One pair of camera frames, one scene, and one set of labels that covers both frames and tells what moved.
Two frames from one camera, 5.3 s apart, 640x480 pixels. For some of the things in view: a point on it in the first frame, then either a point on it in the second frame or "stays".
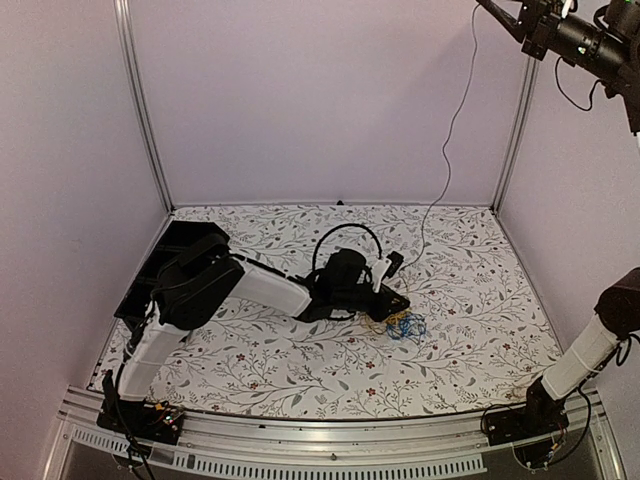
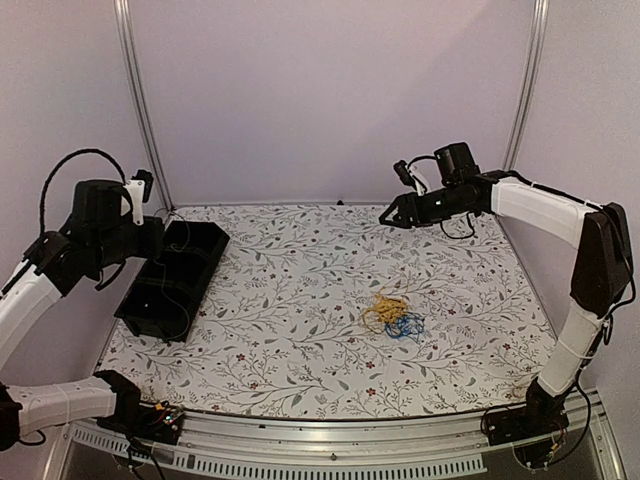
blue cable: x=412 y=325 stays
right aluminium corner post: x=515 y=134 stays
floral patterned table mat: x=473 y=337 stays
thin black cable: x=447 y=143 to x=158 y=263
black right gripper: x=537 y=39 to x=405 y=202
